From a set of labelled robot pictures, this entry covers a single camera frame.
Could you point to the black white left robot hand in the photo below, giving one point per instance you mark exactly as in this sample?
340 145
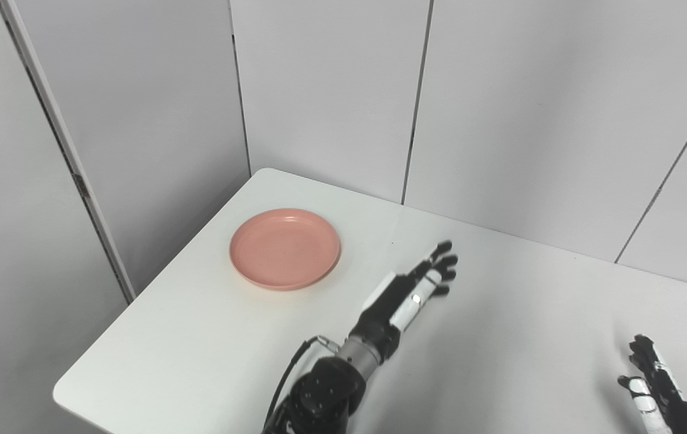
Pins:
382 316

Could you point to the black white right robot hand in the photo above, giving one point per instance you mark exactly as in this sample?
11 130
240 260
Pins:
675 404

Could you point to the pink round plate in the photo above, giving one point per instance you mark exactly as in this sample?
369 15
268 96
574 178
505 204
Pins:
285 248

